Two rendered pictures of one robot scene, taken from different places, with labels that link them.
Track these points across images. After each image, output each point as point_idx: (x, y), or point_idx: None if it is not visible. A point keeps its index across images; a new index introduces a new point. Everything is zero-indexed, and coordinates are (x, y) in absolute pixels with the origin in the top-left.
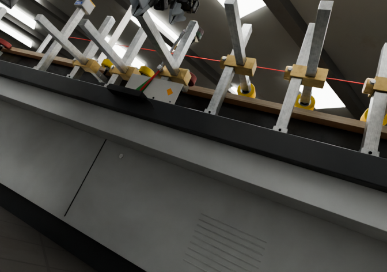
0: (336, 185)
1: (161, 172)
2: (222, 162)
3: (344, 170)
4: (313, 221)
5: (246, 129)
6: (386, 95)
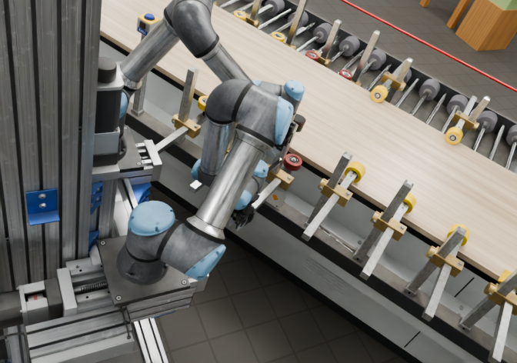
0: None
1: None
2: (318, 257)
3: (388, 297)
4: None
5: (334, 253)
6: (435, 266)
